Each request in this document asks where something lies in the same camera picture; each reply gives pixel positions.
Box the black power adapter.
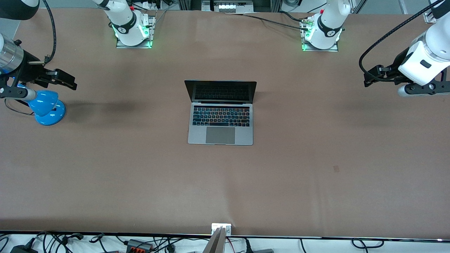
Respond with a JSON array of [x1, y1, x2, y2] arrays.
[[10, 243, 38, 253]]

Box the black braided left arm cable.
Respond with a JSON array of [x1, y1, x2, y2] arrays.
[[359, 0, 444, 83]]

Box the black box orange terminals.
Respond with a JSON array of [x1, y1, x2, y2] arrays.
[[126, 239, 154, 253]]

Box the thin black table cable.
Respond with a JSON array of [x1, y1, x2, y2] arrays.
[[225, 13, 309, 31]]

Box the aluminium camera mount bar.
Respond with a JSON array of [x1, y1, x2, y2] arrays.
[[202, 227, 226, 253]]

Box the grey control box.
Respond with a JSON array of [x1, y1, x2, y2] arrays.
[[201, 0, 254, 14]]

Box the grey laptop computer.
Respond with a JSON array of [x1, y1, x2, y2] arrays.
[[184, 80, 257, 146]]

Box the blue desk lamp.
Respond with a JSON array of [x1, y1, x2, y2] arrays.
[[17, 84, 66, 126]]

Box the brown table cover sheet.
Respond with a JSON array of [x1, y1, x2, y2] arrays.
[[0, 7, 450, 240]]

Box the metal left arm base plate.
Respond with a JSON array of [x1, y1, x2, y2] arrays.
[[301, 17, 339, 53]]

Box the thick black table cable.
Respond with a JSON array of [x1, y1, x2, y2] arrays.
[[279, 11, 310, 23]]

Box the white power strip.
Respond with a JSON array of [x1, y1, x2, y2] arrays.
[[140, 0, 164, 10]]

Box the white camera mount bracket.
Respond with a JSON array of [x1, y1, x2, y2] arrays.
[[211, 223, 232, 235]]

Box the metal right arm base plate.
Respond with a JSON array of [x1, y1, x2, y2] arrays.
[[116, 13, 156, 49]]

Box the black looped floor cable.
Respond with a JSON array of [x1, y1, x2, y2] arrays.
[[352, 238, 384, 249]]

